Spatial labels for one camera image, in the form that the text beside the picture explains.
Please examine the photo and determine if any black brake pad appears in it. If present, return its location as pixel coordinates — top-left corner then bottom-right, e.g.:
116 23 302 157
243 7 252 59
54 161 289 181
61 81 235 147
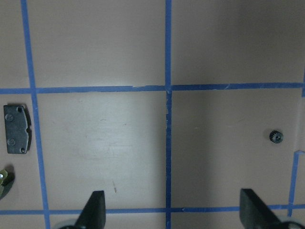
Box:
3 104 32 155

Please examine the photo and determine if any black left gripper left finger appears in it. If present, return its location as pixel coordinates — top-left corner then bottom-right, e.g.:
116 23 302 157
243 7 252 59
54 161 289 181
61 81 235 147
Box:
74 191 106 229

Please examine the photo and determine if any small black gear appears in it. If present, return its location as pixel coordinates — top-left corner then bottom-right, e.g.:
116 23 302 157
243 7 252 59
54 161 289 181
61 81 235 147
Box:
269 130 284 144

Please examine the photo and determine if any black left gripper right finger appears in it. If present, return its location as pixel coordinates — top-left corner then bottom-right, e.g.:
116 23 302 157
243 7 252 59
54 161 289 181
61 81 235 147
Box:
239 188 281 229

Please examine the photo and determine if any olive green brake shoe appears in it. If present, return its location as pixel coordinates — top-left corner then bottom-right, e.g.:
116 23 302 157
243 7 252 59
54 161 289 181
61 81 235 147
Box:
0 164 15 199

